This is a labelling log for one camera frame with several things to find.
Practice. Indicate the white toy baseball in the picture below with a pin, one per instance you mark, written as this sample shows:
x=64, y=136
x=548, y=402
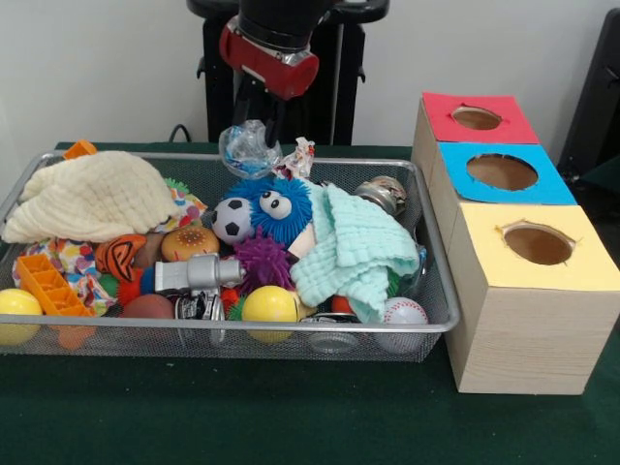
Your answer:
x=407, y=310

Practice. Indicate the silver plastic toy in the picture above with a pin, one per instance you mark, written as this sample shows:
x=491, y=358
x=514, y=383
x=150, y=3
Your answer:
x=203, y=273

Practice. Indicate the yellow ball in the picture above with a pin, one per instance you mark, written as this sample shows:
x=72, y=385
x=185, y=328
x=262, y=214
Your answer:
x=19, y=305
x=271, y=304

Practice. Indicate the toy burger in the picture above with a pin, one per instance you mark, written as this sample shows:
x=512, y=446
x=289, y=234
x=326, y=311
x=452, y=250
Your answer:
x=189, y=244

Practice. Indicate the black chair back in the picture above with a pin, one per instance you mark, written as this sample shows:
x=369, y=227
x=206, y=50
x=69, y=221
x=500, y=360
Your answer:
x=600, y=97

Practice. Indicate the crushed clear plastic bottle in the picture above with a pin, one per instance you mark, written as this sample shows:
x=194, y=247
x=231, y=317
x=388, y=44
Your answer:
x=242, y=150

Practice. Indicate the long orange toy brick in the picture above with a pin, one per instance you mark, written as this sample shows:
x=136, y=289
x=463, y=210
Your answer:
x=48, y=286

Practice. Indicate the cream waffle cloth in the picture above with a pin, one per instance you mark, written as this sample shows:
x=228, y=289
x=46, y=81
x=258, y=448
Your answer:
x=87, y=198

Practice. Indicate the shallow clear mesh bin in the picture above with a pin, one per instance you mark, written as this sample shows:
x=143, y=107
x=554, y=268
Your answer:
x=194, y=341

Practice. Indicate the blue spiky toy with eyes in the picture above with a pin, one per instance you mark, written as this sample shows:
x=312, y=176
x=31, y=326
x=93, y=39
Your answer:
x=286, y=223

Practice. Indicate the mint green waffle cloth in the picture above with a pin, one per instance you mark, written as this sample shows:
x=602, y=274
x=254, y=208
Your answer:
x=358, y=242

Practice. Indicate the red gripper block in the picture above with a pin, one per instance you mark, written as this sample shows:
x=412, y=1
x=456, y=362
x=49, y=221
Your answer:
x=271, y=68

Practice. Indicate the black and white soccer ball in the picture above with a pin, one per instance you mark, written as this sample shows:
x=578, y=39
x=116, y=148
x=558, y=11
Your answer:
x=231, y=220

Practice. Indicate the wooden box with three holes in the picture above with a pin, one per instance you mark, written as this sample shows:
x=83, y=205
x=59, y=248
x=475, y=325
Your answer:
x=528, y=339

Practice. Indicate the dark green tablecloth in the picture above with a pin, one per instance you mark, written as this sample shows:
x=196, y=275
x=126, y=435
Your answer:
x=290, y=412

